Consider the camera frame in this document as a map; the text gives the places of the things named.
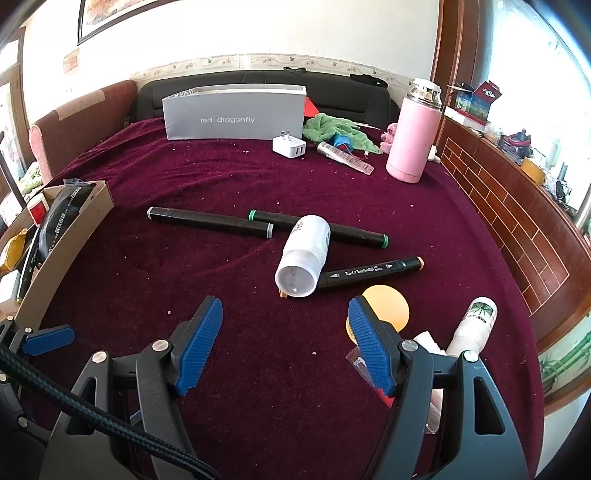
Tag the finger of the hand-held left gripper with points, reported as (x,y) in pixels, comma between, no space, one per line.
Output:
(48,339)

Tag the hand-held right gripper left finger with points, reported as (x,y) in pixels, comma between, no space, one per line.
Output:
(198,346)

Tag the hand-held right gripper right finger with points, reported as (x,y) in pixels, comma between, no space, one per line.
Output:
(369,346)

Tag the clear red blister pack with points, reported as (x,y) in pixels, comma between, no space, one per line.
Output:
(356,359)

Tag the yellow ball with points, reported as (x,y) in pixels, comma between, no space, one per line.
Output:
(392,309)

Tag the white spray bottle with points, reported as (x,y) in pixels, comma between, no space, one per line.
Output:
(427,344)

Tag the black marker brown cap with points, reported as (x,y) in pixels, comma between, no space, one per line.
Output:
(369,272)

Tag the orange snack packet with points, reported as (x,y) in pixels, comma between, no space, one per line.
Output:
(11,249)

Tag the brown cardboard box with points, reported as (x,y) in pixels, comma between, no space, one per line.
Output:
(78,235)

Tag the white bottle green print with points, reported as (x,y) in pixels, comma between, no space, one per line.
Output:
(475,323)

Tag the plain white bottle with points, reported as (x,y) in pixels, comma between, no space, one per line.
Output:
(302,258)

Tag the black marker green caps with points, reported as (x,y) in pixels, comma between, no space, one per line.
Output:
(351,233)

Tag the black printed packet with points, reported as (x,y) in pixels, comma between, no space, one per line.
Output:
(60,217)

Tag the black marker grey caps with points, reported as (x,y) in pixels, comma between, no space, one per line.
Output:
(207,220)

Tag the white bottle red label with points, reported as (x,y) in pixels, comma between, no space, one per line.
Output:
(38,210)

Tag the maroon velvet blanket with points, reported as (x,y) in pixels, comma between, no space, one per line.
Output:
(184,175)

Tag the wooden cabinet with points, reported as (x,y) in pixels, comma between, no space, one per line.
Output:
(503,198)

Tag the small blue object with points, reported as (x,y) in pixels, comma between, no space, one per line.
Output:
(344,141)

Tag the pink plush toy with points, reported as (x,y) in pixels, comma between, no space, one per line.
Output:
(388,138)

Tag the pink thermos bottle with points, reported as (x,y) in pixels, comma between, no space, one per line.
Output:
(411,138)

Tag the maroon armchair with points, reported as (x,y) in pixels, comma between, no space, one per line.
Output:
(78,124)

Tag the green cloth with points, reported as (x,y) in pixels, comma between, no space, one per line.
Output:
(332,127)

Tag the grey shoe box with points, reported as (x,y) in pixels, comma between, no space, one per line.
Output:
(231,117)

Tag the red bag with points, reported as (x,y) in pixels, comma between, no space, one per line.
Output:
(311,108)

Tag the colourful printed box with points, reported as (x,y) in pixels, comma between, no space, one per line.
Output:
(473,101)

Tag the black sofa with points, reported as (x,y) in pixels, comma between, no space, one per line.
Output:
(258,76)

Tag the white wall charger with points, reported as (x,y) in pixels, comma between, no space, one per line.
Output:
(288,146)

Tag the small wall sticker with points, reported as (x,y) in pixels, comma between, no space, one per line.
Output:
(71,61)

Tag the framed wall picture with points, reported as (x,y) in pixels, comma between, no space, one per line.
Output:
(115,18)

